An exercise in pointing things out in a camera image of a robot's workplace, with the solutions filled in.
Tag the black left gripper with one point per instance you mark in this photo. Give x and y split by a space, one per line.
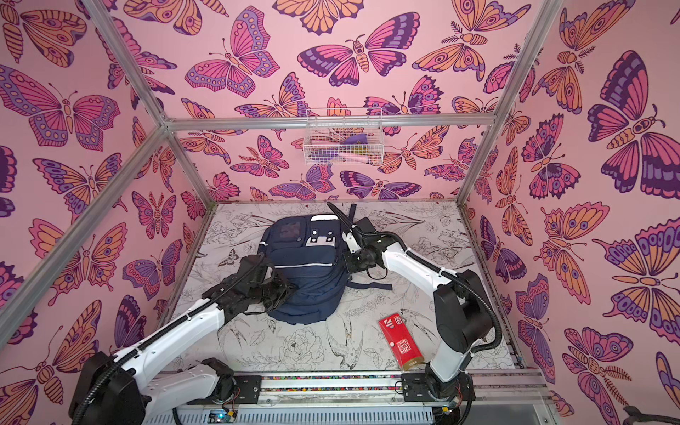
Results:
285 290

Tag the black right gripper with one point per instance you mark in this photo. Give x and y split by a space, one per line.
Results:
351 232

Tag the navy blue backpack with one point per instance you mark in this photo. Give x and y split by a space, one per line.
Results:
309 251

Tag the red pencil case package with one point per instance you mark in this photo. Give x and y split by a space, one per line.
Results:
403 347

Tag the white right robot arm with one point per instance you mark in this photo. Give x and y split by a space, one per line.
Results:
466 322

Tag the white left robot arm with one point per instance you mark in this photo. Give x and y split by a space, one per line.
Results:
126 387

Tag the pink item in basket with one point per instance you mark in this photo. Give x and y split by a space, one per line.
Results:
352 158

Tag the purple item in basket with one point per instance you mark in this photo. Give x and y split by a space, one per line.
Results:
359 139

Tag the green circuit board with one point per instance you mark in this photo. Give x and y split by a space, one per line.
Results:
221 416

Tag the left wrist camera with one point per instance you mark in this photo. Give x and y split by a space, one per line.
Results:
253 270

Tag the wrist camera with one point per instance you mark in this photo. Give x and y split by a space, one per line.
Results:
360 235
253 270

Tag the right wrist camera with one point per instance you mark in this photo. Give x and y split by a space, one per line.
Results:
360 235

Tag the white wire wall basket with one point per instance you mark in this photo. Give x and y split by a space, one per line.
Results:
344 135

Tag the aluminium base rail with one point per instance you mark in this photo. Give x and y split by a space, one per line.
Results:
363 398

